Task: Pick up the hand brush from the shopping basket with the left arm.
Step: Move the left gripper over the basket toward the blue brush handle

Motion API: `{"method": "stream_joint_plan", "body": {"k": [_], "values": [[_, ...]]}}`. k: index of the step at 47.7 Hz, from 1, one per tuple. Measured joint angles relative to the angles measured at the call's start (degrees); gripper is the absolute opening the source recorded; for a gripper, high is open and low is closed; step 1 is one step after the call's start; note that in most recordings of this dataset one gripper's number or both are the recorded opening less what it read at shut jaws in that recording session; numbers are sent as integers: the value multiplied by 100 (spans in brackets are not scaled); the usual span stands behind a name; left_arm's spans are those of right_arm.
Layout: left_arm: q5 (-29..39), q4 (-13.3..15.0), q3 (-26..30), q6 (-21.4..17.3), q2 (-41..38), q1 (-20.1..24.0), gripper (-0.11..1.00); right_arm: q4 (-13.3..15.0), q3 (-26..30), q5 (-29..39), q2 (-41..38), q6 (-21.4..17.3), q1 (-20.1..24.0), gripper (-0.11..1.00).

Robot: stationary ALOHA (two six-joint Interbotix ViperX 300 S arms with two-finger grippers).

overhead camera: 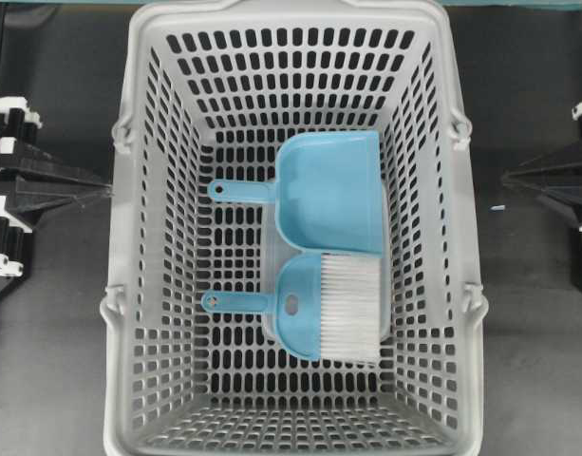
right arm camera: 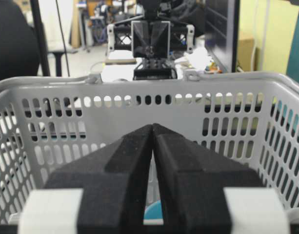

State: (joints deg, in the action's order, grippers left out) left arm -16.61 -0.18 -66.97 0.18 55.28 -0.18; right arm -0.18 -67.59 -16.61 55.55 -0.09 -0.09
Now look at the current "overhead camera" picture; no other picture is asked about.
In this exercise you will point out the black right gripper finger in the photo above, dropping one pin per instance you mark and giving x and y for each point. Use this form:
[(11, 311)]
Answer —
[(565, 199), (564, 162)]

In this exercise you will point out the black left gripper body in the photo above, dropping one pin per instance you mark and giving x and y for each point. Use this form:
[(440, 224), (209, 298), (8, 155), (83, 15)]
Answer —
[(18, 126)]

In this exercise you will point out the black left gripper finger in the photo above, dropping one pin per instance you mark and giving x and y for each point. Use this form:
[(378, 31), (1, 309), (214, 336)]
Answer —
[(29, 160), (32, 198)]

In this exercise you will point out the grey plastic shopping basket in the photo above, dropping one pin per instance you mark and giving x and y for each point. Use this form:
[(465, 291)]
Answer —
[(211, 90)]

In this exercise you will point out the blue hand brush white bristles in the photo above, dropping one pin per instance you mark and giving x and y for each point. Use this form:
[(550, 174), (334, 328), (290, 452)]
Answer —
[(324, 307)]

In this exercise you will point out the light blue plastic dustpan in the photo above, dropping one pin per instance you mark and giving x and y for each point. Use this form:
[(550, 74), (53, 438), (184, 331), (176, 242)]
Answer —
[(327, 192)]

